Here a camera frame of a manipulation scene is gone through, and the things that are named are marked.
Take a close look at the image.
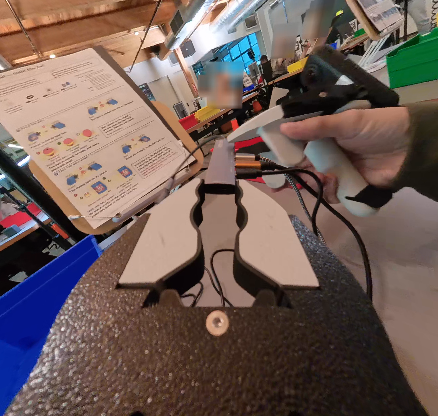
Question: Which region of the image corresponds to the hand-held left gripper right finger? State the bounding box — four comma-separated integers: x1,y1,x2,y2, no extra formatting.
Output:
234,179,320,304

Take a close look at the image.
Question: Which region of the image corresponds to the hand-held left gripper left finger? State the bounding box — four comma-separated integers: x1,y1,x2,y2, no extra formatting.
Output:
117,178,206,304

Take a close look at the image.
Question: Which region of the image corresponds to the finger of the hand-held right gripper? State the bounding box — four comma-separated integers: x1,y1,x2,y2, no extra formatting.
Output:
227,105,290,144

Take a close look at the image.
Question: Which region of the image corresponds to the black usb-c cable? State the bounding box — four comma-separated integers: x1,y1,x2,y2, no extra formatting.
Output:
235,168,373,301

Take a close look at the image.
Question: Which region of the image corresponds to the thin black cable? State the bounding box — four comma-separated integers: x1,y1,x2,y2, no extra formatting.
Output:
180,248,237,308

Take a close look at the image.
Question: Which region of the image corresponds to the grey usb hub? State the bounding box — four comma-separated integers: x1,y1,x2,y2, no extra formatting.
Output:
203,139,237,195

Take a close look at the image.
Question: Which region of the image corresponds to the black hub cable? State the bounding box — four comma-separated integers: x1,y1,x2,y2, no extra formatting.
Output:
170,135,227,184

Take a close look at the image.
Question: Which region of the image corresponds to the blue plastic bin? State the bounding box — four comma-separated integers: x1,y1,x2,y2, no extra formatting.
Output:
0,235,104,414

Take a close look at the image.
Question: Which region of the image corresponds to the person's right forearm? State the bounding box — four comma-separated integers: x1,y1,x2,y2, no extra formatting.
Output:
393,101,438,198

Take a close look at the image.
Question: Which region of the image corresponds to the person's right hand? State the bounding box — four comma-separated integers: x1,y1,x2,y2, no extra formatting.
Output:
280,108,412,204

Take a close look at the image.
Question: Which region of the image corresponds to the small wooden clipboard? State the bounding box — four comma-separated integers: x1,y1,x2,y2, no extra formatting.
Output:
345,0,408,41

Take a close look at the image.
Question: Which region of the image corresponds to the green plastic bin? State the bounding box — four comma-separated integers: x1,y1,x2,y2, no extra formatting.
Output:
386,28,438,89

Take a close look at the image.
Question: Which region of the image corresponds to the printed instruction sheet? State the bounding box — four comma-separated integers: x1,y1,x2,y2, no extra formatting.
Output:
0,48,193,230

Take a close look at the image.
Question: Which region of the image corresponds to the black stand pole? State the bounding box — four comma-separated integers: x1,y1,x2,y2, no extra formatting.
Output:
0,147,81,250

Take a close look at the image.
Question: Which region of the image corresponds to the orange plug cable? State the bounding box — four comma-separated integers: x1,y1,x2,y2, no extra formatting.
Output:
235,160,286,171

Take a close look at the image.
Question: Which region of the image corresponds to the grey braided usb cable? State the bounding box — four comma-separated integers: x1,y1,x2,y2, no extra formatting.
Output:
235,153,326,245

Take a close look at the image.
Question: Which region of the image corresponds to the silver ventilation duct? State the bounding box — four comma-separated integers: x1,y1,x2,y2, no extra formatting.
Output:
209,0,308,34
164,0,237,49

